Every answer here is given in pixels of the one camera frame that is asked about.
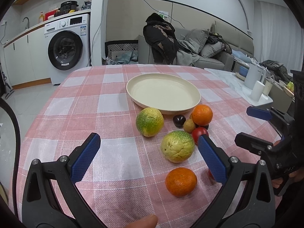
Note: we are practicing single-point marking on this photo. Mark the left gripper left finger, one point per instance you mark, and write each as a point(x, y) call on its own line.
point(51, 198)

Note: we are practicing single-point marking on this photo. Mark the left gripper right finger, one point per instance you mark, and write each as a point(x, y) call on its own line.
point(246, 197)

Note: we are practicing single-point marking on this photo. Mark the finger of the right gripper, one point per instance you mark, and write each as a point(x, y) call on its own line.
point(259, 113)
point(256, 145)

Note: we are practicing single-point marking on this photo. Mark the red tomato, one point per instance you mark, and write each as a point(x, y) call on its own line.
point(196, 133)
point(210, 174)

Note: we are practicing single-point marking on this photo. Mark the large orange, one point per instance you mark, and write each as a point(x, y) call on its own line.
point(202, 115)

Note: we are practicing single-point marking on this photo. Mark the small mandarin orange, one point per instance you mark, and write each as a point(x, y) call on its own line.
point(181, 181)

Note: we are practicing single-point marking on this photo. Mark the brown longan fruit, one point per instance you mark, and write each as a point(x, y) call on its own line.
point(189, 126)

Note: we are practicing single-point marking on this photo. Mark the dark plum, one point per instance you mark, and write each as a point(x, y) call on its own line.
point(206, 126)
point(179, 120)

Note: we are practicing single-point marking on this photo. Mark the yellow bumpy citrus fruit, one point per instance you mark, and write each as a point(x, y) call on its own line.
point(177, 146)

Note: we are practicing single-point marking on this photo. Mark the green yellow citrus fruit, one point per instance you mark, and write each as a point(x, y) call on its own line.
point(149, 122)

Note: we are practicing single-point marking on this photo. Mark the person's right hand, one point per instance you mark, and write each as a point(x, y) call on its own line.
point(287, 168)

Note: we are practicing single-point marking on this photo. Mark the person's left hand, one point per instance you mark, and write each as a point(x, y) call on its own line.
point(149, 221)

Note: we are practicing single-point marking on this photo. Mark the white cup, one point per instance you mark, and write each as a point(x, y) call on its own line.
point(257, 91)

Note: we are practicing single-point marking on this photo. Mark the white kettle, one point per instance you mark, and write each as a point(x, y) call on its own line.
point(255, 73)

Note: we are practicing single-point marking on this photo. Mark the white marble side table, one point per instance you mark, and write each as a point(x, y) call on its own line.
point(237, 85)

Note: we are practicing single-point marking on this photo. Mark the grey sofa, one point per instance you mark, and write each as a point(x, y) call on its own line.
point(209, 56)

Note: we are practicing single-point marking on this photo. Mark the cream round plate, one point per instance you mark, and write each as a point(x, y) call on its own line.
point(169, 94)

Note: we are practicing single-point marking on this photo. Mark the grey blanket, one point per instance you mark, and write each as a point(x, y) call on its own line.
point(188, 53)

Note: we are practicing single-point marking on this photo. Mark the grey cushion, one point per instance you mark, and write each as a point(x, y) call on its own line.
point(200, 36)

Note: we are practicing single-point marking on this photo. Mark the black jacket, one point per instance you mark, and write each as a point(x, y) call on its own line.
point(160, 36)

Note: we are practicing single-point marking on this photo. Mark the white kitchen cabinets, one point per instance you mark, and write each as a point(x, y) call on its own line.
point(26, 58)

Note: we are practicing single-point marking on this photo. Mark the white washing machine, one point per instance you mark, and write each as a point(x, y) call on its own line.
point(67, 46)

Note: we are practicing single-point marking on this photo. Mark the black rice cooker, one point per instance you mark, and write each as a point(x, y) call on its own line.
point(67, 6)

